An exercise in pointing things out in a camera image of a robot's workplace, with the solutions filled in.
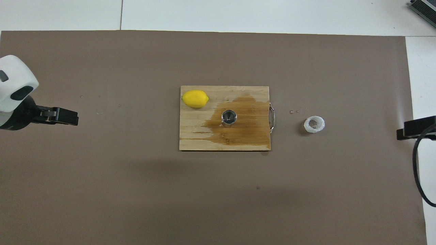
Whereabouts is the wooden cutting board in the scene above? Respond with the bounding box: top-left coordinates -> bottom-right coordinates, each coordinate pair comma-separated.
179,85 -> 276,151

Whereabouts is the steel jigger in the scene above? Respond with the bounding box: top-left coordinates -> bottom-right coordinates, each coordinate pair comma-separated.
221,109 -> 238,128

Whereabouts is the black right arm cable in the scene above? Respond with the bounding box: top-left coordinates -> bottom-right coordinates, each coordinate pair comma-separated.
412,123 -> 436,208

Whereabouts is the brown paper mat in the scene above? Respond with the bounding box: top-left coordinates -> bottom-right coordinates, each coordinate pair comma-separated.
0,30 -> 428,245

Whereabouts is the small clear plastic cup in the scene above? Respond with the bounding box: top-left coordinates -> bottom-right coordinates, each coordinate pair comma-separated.
303,116 -> 326,134

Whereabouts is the grey ribbed metal device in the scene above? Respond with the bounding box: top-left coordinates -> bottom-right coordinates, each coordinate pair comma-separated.
407,0 -> 436,29

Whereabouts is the yellow lemon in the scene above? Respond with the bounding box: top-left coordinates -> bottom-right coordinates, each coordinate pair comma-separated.
182,89 -> 209,109

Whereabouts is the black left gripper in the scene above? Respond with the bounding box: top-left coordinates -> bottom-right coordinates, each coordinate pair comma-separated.
0,95 -> 79,131

